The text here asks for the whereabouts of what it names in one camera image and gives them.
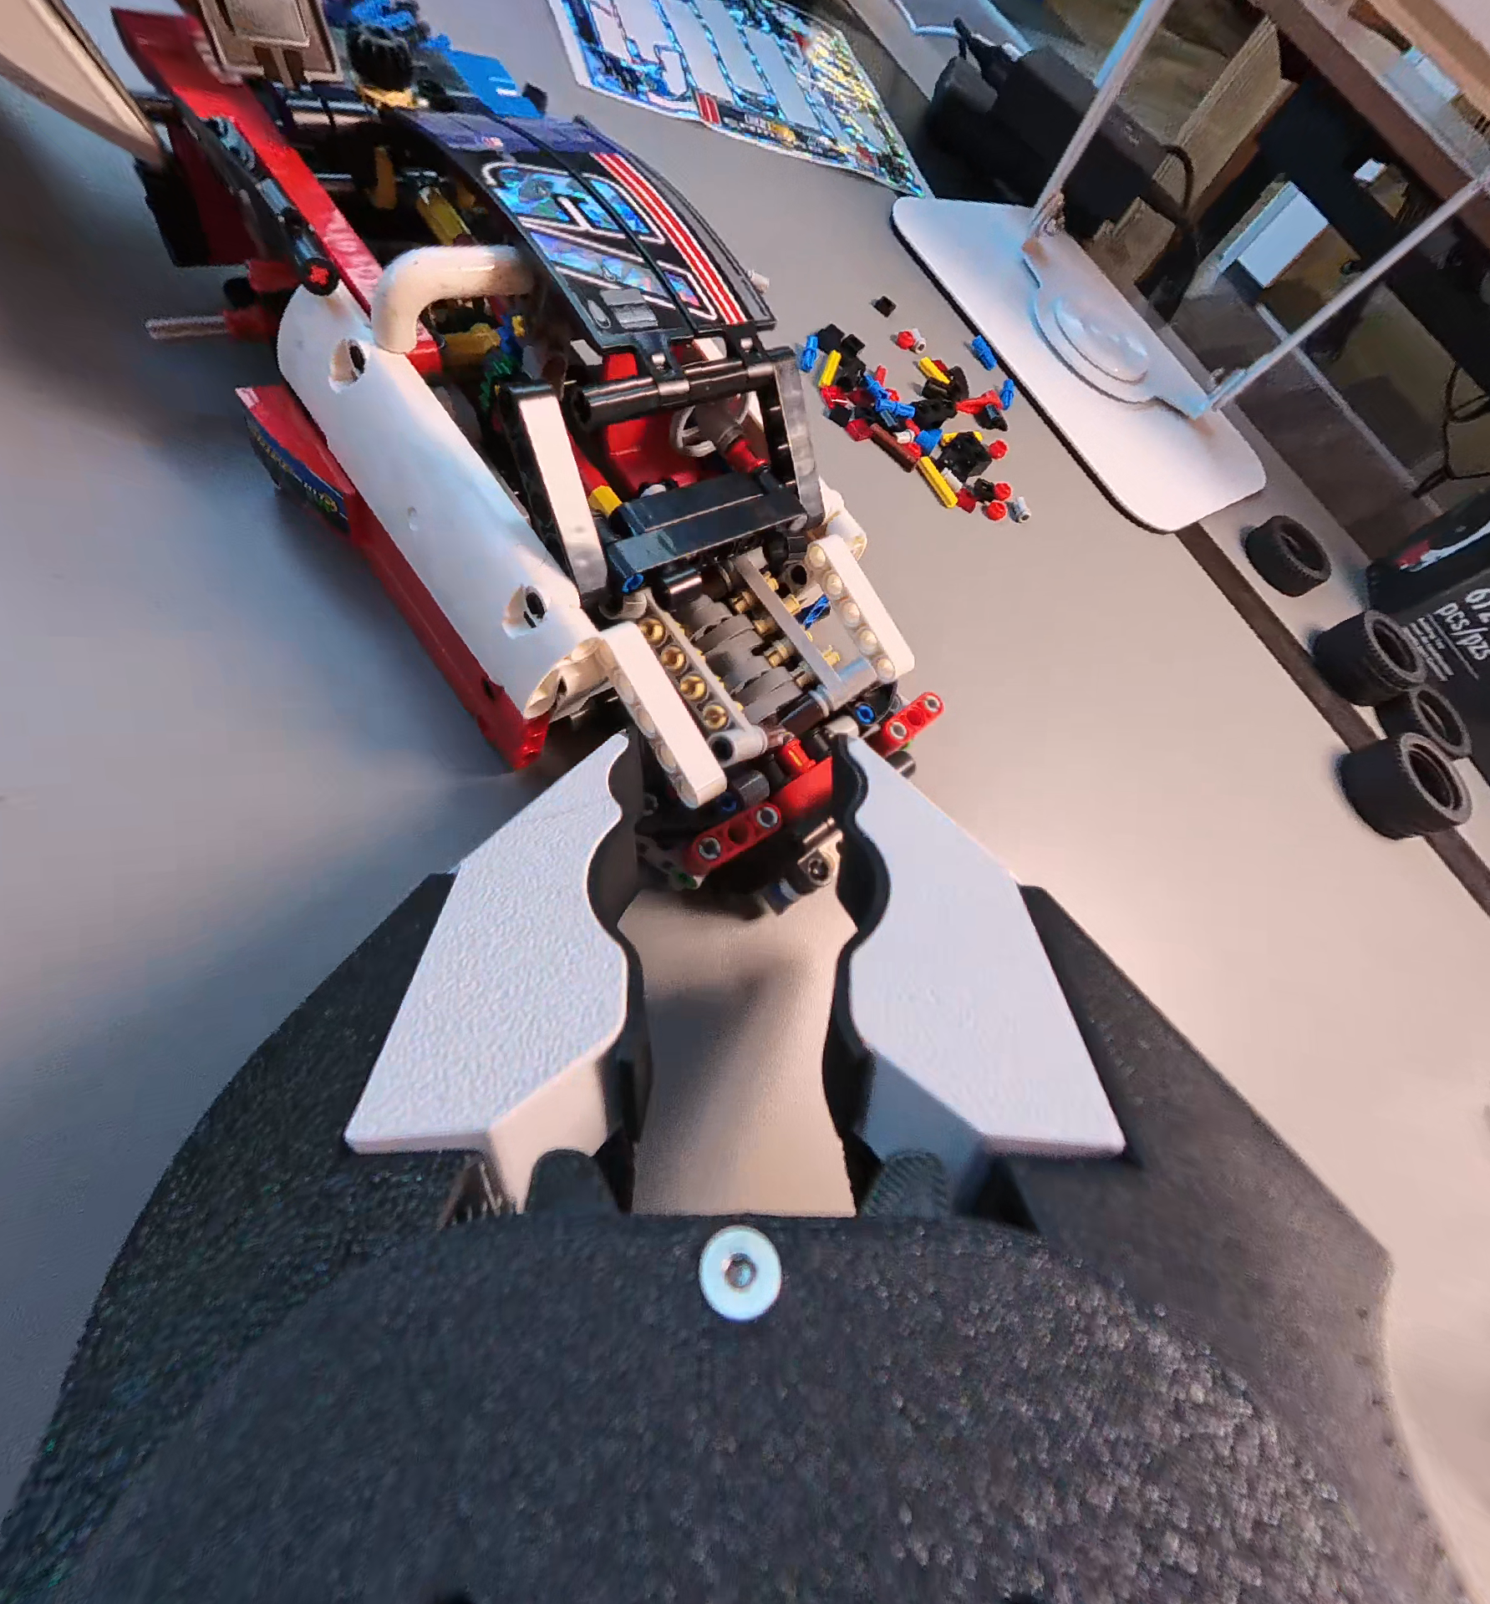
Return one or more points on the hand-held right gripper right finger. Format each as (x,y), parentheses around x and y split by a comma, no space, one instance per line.
(970,1016)

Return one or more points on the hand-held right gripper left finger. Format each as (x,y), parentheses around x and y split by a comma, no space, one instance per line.
(507,1003)

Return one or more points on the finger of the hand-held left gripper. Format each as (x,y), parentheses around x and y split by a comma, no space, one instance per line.
(234,35)
(308,38)

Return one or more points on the lego race car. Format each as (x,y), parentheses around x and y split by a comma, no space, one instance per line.
(443,476)

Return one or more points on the pile of colourful lego pieces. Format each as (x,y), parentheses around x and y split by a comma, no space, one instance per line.
(944,454)

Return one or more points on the black lego tyre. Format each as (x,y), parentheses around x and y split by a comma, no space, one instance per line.
(1353,665)
(1286,558)
(1403,709)
(1372,790)

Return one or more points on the holographic sticker sheet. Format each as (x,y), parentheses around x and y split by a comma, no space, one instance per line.
(757,88)

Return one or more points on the white book stand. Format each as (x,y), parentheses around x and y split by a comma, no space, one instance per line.
(1008,289)

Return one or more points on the black power adapter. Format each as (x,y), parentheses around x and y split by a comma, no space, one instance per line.
(1046,100)

